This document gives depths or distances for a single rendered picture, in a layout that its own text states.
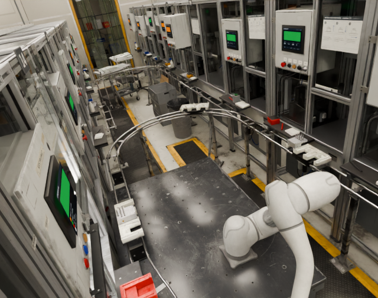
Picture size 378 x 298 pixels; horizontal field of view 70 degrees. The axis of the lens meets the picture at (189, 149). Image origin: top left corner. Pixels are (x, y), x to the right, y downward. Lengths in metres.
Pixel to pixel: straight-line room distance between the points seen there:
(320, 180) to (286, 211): 0.20
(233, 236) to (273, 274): 0.31
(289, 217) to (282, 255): 0.75
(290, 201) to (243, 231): 0.56
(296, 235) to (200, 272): 0.81
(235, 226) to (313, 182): 0.60
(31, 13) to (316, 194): 9.04
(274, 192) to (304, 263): 0.28
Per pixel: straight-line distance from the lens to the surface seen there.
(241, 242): 1.65
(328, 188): 1.20
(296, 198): 1.13
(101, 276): 1.03
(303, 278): 1.18
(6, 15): 9.59
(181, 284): 1.75
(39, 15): 9.48
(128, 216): 1.87
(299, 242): 1.14
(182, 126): 4.49
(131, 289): 1.48
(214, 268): 1.78
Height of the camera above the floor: 2.12
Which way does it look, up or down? 30 degrees down
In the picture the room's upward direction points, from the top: 10 degrees counter-clockwise
